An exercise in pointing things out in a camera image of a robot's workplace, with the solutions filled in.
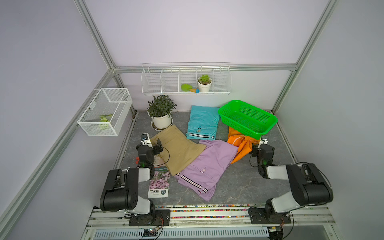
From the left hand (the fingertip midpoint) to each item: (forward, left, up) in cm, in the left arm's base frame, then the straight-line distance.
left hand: (152, 140), depth 91 cm
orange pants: (-8, -55, +2) cm, 56 cm away
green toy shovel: (+32, -23, +15) cm, 42 cm away
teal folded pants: (+19, -34, -8) cm, 40 cm away
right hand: (-5, -68, -4) cm, 68 cm away
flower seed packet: (-24, -4, -10) cm, 26 cm away
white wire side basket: (+4, +20, +20) cm, 29 cm away
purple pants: (-19, -29, -8) cm, 36 cm away
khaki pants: (-3, -15, -7) cm, 17 cm away
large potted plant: (+18, -5, +7) cm, 20 cm away
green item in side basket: (+1, +19, +21) cm, 28 cm away
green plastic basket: (+21, -67, -9) cm, 71 cm away
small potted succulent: (+25, -34, +23) cm, 48 cm away
